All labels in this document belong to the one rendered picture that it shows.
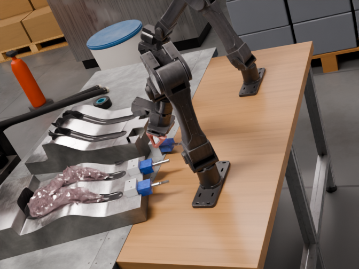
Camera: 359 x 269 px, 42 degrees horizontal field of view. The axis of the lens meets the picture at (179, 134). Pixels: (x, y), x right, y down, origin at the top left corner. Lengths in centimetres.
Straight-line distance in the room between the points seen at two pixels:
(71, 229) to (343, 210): 139
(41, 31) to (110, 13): 195
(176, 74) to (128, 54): 259
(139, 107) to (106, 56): 227
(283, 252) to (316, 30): 169
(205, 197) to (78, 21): 381
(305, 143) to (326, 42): 87
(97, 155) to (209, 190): 49
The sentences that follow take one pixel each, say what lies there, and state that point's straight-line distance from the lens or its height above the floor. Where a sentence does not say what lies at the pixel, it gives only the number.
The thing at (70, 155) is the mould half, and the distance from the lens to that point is 174.
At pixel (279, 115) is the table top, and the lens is 162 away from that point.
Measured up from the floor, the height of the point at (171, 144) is 83.
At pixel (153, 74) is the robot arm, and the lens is 118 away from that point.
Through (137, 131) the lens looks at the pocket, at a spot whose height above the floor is 88.
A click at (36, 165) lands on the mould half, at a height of 84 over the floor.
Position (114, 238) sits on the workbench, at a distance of 139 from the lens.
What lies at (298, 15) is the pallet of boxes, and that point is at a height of 46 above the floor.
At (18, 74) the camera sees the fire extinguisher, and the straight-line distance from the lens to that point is 462.
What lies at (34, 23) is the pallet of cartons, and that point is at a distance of 653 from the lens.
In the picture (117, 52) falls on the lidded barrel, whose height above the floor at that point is 50.
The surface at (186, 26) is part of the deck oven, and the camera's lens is 453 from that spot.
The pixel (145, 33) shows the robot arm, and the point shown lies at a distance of 202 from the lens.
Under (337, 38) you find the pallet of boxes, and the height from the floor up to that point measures 24.
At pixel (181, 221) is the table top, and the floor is 80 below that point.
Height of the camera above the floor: 165
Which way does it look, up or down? 30 degrees down
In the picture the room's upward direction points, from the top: 22 degrees counter-clockwise
